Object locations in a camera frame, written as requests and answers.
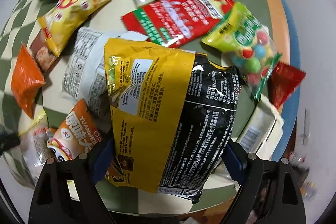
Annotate small dark red packet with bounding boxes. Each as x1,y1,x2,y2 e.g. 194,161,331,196
268,62,306,109

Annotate green checkered mat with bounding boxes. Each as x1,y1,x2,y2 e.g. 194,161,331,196
1,0,273,221

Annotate green candy ball bag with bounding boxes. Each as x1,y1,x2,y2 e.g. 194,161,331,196
201,2,282,100

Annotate white printed snack bag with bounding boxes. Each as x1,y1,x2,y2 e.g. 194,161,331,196
61,27,148,118

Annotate orange panda snack bag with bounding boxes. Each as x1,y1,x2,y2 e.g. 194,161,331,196
47,99,102,161

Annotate clear white snack packet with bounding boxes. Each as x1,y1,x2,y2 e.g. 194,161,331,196
19,110,55,185

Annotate white barcode packet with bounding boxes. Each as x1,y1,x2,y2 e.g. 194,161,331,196
235,95,284,160

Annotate brown snack packet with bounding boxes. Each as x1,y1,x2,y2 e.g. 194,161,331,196
30,30,57,73

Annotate yellow panda snack bag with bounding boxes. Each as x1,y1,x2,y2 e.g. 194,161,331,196
38,0,111,57

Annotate red snack packet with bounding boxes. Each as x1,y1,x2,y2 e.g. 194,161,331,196
122,0,234,48

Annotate yellow black noodle bag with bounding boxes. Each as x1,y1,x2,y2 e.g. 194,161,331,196
104,39,241,203

